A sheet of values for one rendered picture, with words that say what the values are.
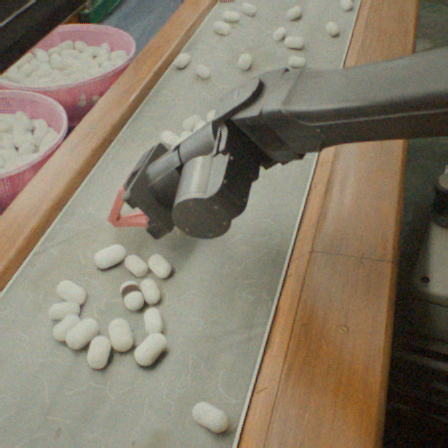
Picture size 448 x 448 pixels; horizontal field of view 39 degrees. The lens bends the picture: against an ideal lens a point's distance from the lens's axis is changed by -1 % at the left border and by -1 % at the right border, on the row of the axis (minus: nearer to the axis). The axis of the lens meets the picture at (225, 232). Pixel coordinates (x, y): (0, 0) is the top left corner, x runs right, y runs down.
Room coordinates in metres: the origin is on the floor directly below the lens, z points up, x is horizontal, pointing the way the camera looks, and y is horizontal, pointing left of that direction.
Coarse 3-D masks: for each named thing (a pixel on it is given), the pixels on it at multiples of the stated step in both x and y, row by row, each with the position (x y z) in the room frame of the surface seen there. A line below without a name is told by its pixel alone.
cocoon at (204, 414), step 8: (200, 408) 0.33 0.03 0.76; (208, 408) 0.33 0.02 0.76; (200, 416) 0.32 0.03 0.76; (208, 416) 0.32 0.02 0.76; (216, 416) 0.32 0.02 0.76; (224, 416) 0.32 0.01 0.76; (200, 424) 0.32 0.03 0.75; (208, 424) 0.32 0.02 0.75; (216, 424) 0.32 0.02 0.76; (224, 424) 0.32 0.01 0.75; (216, 432) 0.31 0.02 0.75
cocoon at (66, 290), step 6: (66, 282) 0.50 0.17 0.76; (60, 288) 0.49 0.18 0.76; (66, 288) 0.49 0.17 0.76; (72, 288) 0.49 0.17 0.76; (78, 288) 0.49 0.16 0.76; (60, 294) 0.49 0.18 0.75; (66, 294) 0.49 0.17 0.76; (72, 294) 0.48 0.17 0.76; (78, 294) 0.48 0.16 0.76; (84, 294) 0.49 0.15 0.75; (66, 300) 0.48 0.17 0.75; (72, 300) 0.48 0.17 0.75; (78, 300) 0.48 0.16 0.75; (84, 300) 0.48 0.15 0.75
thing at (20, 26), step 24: (0, 0) 0.45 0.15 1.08; (24, 0) 0.47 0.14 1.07; (48, 0) 0.49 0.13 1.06; (72, 0) 0.52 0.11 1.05; (0, 24) 0.43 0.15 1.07; (24, 24) 0.45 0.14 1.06; (48, 24) 0.48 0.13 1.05; (0, 48) 0.42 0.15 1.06; (24, 48) 0.44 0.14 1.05; (0, 72) 0.41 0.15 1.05
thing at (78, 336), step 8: (88, 320) 0.44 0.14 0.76; (72, 328) 0.43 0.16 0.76; (80, 328) 0.43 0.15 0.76; (88, 328) 0.43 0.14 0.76; (96, 328) 0.44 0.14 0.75; (72, 336) 0.42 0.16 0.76; (80, 336) 0.42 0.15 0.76; (88, 336) 0.43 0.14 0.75; (72, 344) 0.42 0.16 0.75; (80, 344) 0.42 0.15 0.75
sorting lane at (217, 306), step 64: (256, 0) 1.38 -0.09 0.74; (320, 0) 1.36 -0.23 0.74; (192, 64) 1.07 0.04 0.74; (256, 64) 1.06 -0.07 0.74; (320, 64) 1.04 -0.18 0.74; (128, 128) 0.86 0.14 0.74; (256, 192) 0.67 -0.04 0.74; (64, 256) 0.57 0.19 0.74; (192, 256) 0.55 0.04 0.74; (256, 256) 0.55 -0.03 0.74; (0, 320) 0.47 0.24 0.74; (128, 320) 0.46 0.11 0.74; (192, 320) 0.45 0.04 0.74; (256, 320) 0.45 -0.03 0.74; (0, 384) 0.38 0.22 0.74; (64, 384) 0.38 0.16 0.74; (128, 384) 0.38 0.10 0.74; (192, 384) 0.37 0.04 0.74
